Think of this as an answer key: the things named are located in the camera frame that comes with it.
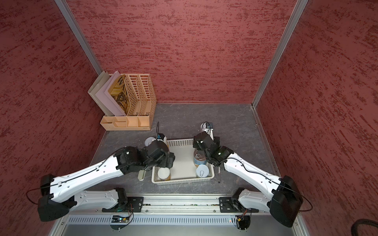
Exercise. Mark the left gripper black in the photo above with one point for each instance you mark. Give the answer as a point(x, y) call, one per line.
point(164, 159)

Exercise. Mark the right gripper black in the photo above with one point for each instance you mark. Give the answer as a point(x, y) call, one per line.
point(196, 144)

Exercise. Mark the short yellow can white lid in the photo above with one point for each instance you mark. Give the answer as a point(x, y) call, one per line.
point(164, 174)

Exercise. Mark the blue Progresso noodle soup can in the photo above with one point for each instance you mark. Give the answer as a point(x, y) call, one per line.
point(199, 158)

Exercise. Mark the small green can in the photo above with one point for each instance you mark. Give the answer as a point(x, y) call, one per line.
point(202, 171)

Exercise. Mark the small pink can back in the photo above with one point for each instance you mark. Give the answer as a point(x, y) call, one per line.
point(203, 127)

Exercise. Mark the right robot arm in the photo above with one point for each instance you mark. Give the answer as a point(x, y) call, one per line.
point(284, 199)

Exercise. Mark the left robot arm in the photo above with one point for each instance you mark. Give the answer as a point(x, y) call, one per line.
point(61, 195)

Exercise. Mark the white perforated plastic basket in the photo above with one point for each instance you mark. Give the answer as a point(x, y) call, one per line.
point(184, 169)

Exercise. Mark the pink can front left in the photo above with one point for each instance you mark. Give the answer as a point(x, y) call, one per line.
point(149, 140)

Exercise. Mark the beige oblong case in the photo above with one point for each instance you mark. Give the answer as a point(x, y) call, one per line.
point(141, 175)

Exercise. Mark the peach plastic file organizer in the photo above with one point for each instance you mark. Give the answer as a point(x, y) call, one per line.
point(143, 102)

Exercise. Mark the yellow black patterned magazine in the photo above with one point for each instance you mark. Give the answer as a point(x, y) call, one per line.
point(118, 92)

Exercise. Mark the pink folder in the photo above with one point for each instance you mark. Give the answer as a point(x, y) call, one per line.
point(101, 96)

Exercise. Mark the right corner aluminium profile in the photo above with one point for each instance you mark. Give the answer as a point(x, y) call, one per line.
point(288, 31)

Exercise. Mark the corner aluminium profile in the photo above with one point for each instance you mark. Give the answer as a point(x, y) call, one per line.
point(288, 31)
point(75, 28)

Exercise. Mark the left corner aluminium profile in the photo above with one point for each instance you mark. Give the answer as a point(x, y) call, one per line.
point(75, 28)

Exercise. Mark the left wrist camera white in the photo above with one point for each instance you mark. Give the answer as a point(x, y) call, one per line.
point(161, 137)

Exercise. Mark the aluminium front rail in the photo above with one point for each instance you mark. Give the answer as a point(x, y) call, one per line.
point(191, 204)

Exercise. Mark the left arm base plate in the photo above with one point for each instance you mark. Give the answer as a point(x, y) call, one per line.
point(132, 204)

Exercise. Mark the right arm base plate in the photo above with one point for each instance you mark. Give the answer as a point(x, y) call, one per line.
point(230, 205)

